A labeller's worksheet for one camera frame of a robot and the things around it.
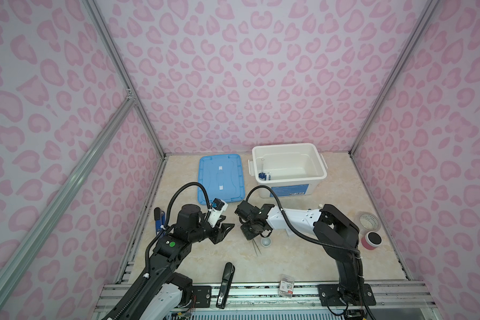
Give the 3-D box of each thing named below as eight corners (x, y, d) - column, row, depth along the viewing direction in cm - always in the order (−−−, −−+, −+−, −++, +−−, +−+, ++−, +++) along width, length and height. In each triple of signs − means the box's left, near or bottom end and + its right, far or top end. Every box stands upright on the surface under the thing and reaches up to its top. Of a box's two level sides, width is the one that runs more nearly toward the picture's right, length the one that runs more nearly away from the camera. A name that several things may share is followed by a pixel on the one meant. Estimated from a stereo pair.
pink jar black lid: (363, 250, 86) (370, 245, 81) (358, 236, 90) (364, 231, 85) (377, 250, 86) (384, 245, 81) (371, 236, 90) (378, 230, 85)
